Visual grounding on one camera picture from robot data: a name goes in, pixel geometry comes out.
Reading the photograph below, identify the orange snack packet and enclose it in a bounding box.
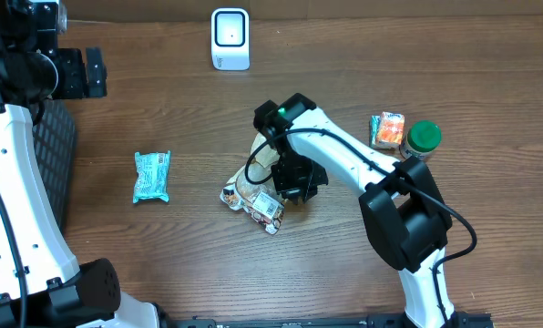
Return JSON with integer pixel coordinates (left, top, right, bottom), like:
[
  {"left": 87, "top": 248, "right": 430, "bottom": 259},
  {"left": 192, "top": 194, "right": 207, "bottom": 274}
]
[{"left": 375, "top": 112, "right": 405, "bottom": 149}]

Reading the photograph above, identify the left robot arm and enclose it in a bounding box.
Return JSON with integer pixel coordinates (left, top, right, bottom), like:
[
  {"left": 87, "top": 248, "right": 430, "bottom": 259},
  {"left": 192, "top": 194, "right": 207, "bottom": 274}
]
[{"left": 0, "top": 1, "right": 168, "bottom": 327}]

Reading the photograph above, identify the beige snack pouch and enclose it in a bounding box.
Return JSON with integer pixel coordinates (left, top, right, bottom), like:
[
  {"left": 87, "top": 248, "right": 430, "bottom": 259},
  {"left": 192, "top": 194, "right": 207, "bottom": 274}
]
[{"left": 220, "top": 146, "right": 286, "bottom": 235}]

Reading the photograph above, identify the white barcode scanner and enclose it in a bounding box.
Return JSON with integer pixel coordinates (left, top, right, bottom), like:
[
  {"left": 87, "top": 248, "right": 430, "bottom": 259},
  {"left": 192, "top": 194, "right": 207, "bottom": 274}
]
[{"left": 210, "top": 7, "right": 251, "bottom": 71}]

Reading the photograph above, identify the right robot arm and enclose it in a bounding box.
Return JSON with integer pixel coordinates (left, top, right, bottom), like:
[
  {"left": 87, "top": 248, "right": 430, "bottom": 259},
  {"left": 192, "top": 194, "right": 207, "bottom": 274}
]
[{"left": 253, "top": 93, "right": 455, "bottom": 327}]

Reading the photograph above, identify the green lid jar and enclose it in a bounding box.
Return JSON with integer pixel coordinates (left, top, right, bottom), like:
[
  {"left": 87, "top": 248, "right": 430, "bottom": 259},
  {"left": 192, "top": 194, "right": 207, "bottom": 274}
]
[{"left": 399, "top": 120, "right": 443, "bottom": 159}]

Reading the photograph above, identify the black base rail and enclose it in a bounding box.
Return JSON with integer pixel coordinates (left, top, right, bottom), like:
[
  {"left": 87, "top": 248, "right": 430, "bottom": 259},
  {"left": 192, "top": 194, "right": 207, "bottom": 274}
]
[{"left": 168, "top": 313, "right": 495, "bottom": 328}]

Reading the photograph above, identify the grey plastic mesh basket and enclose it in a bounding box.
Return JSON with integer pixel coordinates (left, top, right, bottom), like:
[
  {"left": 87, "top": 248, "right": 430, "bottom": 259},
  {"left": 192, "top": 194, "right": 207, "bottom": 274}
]
[{"left": 29, "top": 100, "right": 77, "bottom": 231}]

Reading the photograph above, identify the teal tissue packet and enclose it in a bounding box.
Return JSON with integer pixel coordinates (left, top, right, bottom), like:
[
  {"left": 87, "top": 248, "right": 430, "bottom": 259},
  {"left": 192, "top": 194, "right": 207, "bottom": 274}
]
[{"left": 370, "top": 116, "right": 381, "bottom": 149}]

